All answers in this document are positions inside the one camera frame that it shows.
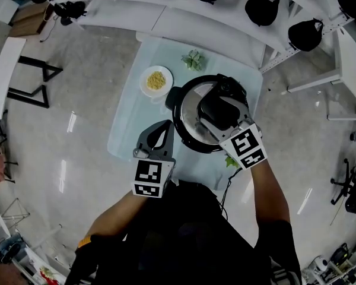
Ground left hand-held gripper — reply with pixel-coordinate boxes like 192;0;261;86
131;119;177;198

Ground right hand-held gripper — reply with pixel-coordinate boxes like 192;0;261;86
195;96;269;170

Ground black steel pressure cooker lid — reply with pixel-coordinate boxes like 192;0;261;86
171;73;250;153

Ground person's right forearm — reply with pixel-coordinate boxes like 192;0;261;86
249;160;291;228

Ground person's left forearm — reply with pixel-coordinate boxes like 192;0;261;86
88;190;151;240

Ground small light blue table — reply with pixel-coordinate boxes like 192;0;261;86
106;34;263;191

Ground green leafy sprig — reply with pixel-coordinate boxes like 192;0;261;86
224;155;243;169

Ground white round plate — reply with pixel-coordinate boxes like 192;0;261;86
139;65;174;97

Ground yellow corn kernels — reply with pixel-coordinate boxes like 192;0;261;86
146;71;167;91

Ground small potted succulent plant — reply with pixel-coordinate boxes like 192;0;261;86
180;49;205;72

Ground person's black-clothed body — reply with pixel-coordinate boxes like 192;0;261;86
66;179;302;285

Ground rows of black hanging bags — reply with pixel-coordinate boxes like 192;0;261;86
29;0;356;53

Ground white table with white legs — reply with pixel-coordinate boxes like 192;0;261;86
281;25;356;122

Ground white desk with black legs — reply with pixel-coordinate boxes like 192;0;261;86
0;36;63;120

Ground white round robot device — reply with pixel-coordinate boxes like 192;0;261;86
310;256;329;274

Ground red artificial flowers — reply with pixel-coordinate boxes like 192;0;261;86
39;265;59;285

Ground white cluttered equipment shelf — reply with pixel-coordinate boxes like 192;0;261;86
301;242;356;285

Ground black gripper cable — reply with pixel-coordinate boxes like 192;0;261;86
218;167;244;221

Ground grey shoulder strap buckle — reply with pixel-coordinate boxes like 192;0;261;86
271;265;302;285

